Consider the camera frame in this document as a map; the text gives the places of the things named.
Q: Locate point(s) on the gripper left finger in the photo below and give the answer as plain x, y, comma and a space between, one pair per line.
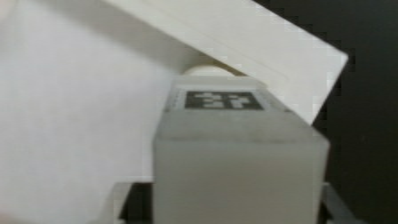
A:
114, 203

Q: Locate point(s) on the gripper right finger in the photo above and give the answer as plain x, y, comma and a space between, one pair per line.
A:
339, 214

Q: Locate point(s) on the white table leg four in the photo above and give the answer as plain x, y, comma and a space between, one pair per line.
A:
238, 155

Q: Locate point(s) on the white square tabletop part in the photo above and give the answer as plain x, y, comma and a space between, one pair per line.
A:
92, 53

